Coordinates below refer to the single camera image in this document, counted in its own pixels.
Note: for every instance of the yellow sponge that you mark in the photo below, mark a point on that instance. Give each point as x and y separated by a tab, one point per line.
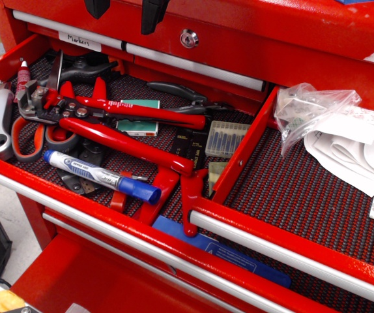
10	301

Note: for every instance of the red left open drawer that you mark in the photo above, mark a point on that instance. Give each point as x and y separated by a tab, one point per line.
107	269

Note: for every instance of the green white small box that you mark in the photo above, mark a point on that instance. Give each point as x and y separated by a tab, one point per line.
139	128

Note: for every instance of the red threadlocker tube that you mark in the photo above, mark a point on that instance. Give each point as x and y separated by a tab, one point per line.
23	76

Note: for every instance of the red bit holder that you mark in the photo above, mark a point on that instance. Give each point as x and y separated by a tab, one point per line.
118	200

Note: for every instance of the red right open drawer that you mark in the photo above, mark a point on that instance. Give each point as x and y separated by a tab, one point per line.
292	210

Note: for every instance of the blue dry erase marker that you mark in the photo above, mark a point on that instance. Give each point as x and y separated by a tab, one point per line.
131	187

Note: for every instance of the red tool chest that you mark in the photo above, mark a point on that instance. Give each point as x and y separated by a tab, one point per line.
245	47

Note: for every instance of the red handled crimping tool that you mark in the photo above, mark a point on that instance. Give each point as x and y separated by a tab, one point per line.
137	214

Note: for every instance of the blue plastic card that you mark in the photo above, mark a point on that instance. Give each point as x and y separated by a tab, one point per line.
222	251

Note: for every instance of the small clear packet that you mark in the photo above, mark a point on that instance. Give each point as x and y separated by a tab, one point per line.
215	171

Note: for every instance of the white folded paper sheets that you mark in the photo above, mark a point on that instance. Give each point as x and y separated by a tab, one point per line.
344	146

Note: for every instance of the red open drawer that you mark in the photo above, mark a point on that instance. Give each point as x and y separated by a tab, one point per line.
292	210
107	269

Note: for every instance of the red white adhesive strip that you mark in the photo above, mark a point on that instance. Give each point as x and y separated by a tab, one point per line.
361	113

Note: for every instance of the clear plastic zip bag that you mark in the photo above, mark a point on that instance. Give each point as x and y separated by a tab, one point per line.
300	107

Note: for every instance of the orange grey handled scissors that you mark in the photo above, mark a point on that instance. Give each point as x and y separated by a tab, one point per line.
29	139

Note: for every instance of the white markers label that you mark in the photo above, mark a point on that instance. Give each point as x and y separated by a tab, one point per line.
80	41

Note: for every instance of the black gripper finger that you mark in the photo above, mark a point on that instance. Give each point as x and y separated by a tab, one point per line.
97	8
153	12

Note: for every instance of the clear drill bit case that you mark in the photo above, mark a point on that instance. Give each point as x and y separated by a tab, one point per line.
224	138

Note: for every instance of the black flush cutter pliers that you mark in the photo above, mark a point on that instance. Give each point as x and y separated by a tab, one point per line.
199	103

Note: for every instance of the silver drawer lock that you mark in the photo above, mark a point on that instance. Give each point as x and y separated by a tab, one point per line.
189	39

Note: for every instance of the black spring clamp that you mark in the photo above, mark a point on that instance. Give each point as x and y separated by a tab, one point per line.
86	68

